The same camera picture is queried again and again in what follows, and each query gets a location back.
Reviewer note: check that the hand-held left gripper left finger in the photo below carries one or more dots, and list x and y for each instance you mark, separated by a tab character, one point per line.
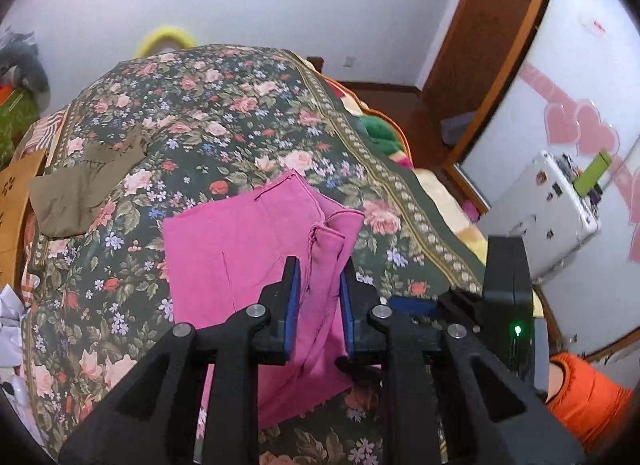
292	310

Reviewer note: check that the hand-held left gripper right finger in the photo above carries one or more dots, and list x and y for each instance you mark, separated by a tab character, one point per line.
347	317

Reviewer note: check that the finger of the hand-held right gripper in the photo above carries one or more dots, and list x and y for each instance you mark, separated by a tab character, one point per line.
412	306

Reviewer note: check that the pink pants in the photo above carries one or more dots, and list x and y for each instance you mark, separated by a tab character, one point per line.
240	255

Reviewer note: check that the person's right forearm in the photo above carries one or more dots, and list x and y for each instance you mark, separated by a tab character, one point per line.
590	400

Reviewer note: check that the white hard case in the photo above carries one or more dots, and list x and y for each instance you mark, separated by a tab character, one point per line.
545	215

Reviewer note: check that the green bottle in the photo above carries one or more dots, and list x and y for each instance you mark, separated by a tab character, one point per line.
592	172

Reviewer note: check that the colourful fleece blanket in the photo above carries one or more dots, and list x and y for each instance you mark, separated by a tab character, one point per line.
385	135

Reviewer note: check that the grey slipper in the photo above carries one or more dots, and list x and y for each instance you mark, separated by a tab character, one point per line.
457	127

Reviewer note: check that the floral blanket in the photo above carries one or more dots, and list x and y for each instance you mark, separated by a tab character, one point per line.
200	110

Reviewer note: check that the olive green shorts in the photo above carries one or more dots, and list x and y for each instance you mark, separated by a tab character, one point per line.
75	195

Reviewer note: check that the red white sticker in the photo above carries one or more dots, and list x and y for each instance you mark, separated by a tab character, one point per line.
595	27

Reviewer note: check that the white plastic bags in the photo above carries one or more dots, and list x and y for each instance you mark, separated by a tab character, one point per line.
10	325

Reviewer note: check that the bamboo lap desk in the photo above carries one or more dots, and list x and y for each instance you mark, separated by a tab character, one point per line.
17	210

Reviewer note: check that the yellow foam tube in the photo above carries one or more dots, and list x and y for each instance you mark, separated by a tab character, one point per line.
165	37

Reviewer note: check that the striped cloth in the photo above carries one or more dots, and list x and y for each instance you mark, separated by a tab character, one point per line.
40	130

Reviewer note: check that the grey plush toy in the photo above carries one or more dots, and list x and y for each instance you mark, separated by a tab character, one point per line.
27	65

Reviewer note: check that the wooden bed post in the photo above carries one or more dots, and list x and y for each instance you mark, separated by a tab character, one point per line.
315	64

